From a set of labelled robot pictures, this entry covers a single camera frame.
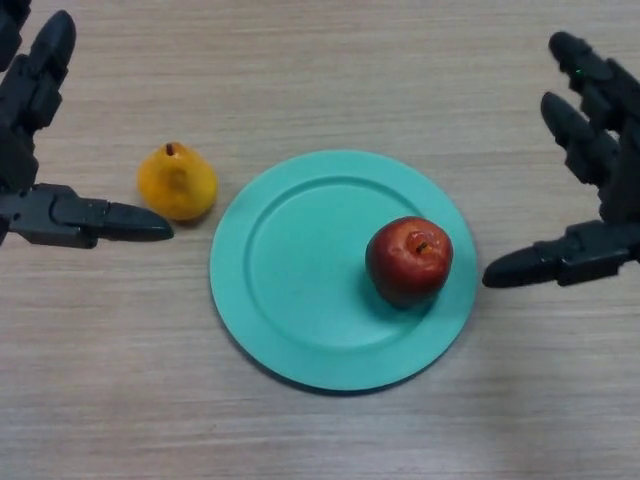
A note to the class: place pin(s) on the red apple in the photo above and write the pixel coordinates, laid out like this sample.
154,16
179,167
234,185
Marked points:
407,270

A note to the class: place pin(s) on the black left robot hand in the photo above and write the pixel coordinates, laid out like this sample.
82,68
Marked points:
50,217

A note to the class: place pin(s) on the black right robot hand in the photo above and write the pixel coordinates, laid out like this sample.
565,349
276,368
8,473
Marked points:
620,190

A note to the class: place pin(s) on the yellow pear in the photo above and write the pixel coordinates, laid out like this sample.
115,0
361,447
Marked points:
177,185

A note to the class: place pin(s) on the green round plate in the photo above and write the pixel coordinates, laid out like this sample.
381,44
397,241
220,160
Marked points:
300,280

